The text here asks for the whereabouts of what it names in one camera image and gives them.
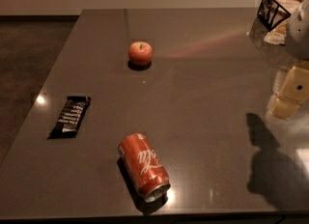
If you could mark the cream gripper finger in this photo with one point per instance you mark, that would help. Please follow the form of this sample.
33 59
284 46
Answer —
290 90

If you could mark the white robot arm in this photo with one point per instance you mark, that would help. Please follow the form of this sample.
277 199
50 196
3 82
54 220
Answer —
297 37

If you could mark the red coke can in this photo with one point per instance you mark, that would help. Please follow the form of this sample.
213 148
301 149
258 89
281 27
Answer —
147 173

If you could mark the black snack bar wrapper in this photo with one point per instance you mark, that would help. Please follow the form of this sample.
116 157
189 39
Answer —
70 118

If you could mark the black wire basket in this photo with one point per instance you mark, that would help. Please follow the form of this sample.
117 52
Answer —
273 12

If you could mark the red apple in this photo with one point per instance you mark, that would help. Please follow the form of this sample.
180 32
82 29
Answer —
140 54

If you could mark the beige napkins in basket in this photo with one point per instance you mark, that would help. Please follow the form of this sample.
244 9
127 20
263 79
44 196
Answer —
278 34

